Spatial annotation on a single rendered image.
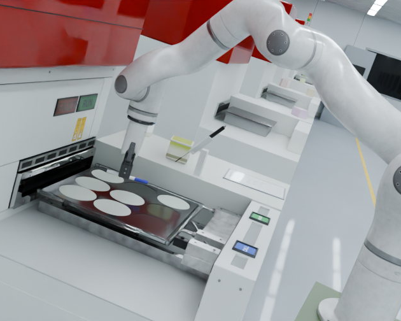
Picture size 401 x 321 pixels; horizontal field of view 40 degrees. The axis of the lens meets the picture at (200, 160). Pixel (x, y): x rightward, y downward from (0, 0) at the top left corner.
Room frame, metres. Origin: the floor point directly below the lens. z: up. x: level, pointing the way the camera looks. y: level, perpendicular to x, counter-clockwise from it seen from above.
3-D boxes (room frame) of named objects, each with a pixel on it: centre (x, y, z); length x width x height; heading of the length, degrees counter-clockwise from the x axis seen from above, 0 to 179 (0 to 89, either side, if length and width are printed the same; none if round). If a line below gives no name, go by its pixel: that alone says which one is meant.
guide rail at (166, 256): (1.33, 0.12, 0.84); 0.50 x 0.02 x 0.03; 80
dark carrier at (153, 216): (1.46, 0.16, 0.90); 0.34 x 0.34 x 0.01; 80
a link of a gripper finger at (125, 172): (1.48, 0.19, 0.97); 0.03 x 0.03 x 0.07; 7
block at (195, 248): (1.27, -0.08, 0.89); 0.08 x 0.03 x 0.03; 80
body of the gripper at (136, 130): (1.50, 0.19, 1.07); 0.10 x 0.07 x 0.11; 7
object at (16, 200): (1.48, 0.37, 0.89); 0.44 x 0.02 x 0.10; 170
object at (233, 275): (1.33, -0.19, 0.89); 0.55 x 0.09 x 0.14; 170
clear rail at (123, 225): (1.28, 0.19, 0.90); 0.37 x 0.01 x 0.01; 80
